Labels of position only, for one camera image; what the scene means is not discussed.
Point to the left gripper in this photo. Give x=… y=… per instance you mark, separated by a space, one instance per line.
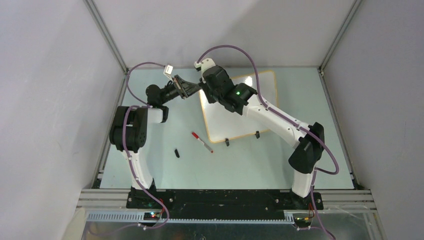
x=184 y=88

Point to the yellow framed whiteboard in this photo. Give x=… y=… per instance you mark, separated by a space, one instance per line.
x=221 y=124

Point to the red capped marker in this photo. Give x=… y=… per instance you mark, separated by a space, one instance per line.
x=202 y=142

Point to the black marker cap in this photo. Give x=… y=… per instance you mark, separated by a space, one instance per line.
x=177 y=153

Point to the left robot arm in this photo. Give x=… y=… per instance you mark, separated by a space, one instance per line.
x=129 y=129

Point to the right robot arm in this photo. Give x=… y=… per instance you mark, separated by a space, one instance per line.
x=246 y=100

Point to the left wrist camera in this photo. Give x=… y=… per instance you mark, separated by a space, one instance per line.
x=168 y=69

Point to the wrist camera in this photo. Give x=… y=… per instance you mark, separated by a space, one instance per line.
x=168 y=69
x=204 y=65

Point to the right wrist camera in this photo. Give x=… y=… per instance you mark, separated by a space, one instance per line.
x=204 y=65

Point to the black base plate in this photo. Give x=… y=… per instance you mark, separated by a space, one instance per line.
x=218 y=204

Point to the aluminium frame rail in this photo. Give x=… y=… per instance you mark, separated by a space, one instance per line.
x=106 y=34

